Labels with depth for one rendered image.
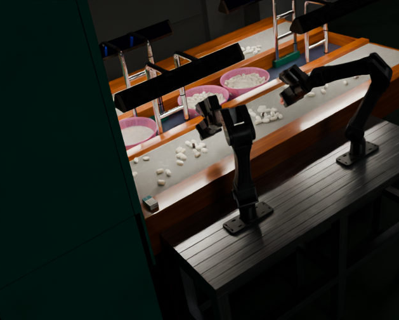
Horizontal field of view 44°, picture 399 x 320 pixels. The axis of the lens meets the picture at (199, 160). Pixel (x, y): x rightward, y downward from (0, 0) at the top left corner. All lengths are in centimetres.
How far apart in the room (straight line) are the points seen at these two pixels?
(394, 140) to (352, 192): 41
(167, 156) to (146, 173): 14
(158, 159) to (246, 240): 60
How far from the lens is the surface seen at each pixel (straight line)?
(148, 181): 207
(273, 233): 184
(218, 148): 220
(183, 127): 235
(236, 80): 278
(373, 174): 212
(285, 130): 223
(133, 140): 238
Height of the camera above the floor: 192
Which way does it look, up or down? 34 degrees down
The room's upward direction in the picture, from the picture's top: 9 degrees counter-clockwise
